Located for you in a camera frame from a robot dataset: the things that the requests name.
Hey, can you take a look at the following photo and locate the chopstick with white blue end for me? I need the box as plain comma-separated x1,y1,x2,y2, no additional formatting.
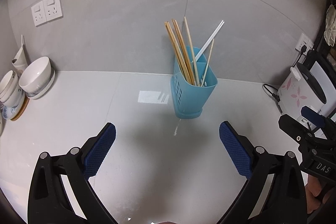
165,22,191,84

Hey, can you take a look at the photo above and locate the dark amber chopstick dotted end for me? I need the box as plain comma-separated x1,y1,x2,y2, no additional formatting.
174,19,197,86

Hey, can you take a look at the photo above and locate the pale chopstick red pattern end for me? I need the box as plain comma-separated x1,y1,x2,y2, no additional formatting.
184,16,200,86

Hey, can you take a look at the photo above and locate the amber chopstick white end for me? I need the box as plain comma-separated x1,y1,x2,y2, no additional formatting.
171,18,196,85

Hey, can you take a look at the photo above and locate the amber chopstick blue dotted end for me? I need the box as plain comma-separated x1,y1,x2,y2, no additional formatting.
165,19,195,85

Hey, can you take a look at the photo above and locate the person right hand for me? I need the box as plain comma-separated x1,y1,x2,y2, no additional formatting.
305,174,335,214

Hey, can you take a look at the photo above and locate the white rice cooker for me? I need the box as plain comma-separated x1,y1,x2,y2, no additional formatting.
277,63,327,126

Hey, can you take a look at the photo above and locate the blue plastic utensil holder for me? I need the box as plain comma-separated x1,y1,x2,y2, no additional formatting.
170,59,218,119

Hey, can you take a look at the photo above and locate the white tape patch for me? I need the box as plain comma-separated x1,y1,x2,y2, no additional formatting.
138,90,170,105

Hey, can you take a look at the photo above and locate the white ribbed plate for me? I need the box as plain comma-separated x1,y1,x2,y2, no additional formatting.
26,68,56,100

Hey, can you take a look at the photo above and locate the wooden coaster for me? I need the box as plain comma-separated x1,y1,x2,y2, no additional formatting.
11,97,30,121

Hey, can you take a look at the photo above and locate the white ceramic bowl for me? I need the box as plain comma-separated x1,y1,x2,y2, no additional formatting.
19,56,52,93

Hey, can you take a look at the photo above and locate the patterned ceramic cup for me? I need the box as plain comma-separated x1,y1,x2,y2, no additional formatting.
1,71,25,120

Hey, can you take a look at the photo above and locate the white folded paper cone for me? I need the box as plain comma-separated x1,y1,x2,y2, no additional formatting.
12,35,29,75

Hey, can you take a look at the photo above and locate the black power cord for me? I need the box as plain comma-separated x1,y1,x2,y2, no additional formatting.
262,84,281,103

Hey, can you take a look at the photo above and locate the right wall socket with plug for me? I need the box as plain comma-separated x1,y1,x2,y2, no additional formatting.
295,33,314,54

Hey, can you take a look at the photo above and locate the white double wall socket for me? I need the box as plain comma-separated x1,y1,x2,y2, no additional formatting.
31,0,63,27

